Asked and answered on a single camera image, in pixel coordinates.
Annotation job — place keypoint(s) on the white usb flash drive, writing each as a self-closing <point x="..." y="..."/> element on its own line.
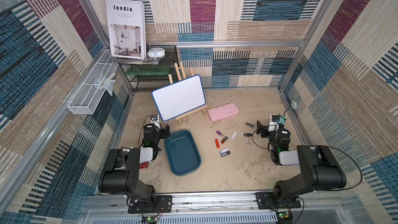
<point x="234" y="135"/>

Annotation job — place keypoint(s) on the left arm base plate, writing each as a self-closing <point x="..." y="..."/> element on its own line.
<point x="161" y="204"/>

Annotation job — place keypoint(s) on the white board blue frame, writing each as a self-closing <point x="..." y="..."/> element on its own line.
<point x="160" y="98"/>

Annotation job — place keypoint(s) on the aluminium front rail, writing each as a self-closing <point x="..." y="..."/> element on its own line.
<point x="220" y="207"/>

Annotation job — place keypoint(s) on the lilac white usb drive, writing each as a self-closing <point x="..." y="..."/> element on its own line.
<point x="224" y="150"/>

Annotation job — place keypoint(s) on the teal plastic storage box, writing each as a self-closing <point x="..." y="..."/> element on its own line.
<point x="182" y="153"/>

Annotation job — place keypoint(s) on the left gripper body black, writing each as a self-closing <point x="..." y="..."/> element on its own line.
<point x="165" y="131"/>

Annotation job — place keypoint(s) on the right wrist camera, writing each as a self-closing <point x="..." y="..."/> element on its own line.
<point x="273" y="122"/>

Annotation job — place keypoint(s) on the dark red swivel usb drive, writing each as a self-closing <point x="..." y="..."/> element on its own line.
<point x="224" y="140"/>

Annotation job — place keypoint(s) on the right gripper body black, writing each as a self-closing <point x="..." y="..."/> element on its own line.
<point x="261" y="129"/>

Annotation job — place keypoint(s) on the white round device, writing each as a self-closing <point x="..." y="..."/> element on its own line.
<point x="156" y="52"/>

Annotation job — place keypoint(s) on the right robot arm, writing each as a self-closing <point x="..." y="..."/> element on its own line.
<point x="319" y="170"/>

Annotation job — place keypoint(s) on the wooden easel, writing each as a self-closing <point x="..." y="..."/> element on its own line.
<point x="182" y="77"/>

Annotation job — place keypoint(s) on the white wire basket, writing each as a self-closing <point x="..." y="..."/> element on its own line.
<point x="99" y="81"/>

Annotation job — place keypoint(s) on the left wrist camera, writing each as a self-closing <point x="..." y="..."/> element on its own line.
<point x="155" y="120"/>

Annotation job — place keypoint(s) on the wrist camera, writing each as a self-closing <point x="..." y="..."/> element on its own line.
<point x="273" y="122"/>
<point x="155" y="120"/>

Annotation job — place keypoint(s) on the Inedia magazine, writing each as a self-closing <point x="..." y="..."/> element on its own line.
<point x="126" y="28"/>

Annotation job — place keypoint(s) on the red usb flash drive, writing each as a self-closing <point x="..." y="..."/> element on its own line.
<point x="217" y="143"/>

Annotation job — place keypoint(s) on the black silver swivel usb drive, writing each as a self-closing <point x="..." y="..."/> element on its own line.
<point x="225" y="153"/>

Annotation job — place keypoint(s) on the white wall plug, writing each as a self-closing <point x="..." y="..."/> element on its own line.
<point x="293" y="105"/>

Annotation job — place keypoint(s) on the pink pencil case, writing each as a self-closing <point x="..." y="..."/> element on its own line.
<point x="223" y="112"/>

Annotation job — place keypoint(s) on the red leather wallet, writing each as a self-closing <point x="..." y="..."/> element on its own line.
<point x="144" y="165"/>

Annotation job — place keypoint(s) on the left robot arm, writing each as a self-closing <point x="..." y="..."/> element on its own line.
<point x="120" y="174"/>

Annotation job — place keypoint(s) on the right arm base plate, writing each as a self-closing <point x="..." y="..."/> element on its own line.
<point x="267" y="200"/>

